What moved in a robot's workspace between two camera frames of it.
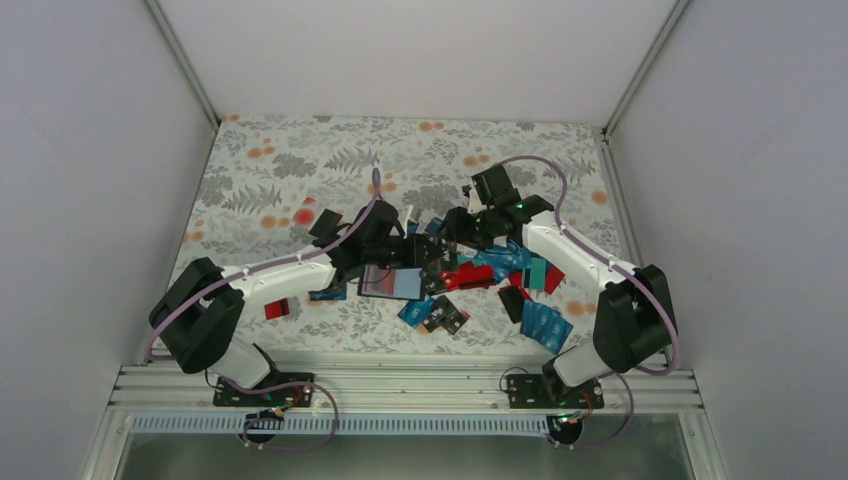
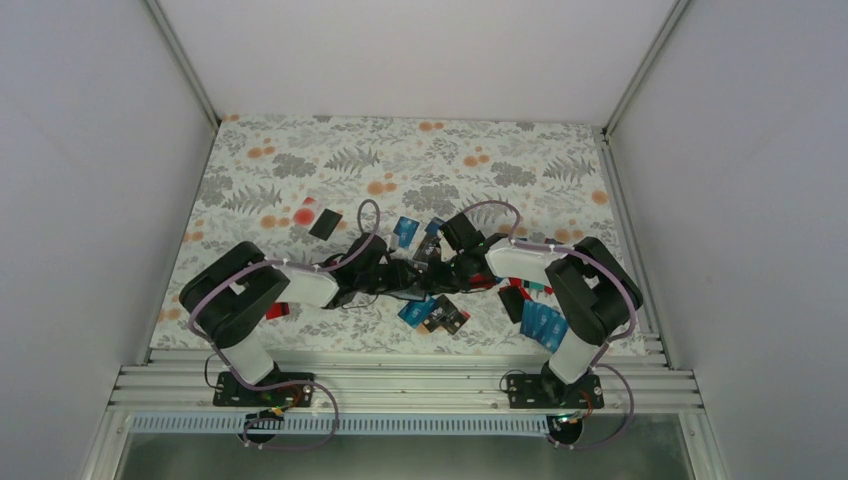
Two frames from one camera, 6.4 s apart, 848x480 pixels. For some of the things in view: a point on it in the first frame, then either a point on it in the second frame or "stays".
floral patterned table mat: (445, 236) stays
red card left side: (276, 309) stays
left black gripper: (413, 250) -> (400, 280)
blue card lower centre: (416, 311) stays
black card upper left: (326, 224) stays
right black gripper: (456, 230) -> (436, 281)
